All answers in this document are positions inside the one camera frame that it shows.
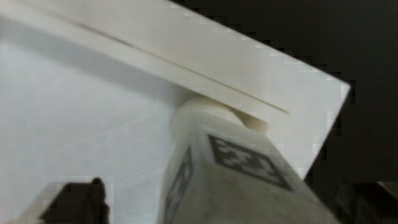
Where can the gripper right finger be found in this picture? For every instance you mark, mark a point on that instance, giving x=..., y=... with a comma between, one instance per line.
x=368, y=203

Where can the white square tabletop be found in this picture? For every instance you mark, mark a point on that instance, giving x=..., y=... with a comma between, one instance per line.
x=107, y=60

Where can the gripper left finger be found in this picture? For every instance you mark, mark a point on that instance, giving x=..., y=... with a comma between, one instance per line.
x=78, y=206

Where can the white leg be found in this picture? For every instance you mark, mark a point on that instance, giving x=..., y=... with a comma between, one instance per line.
x=229, y=182

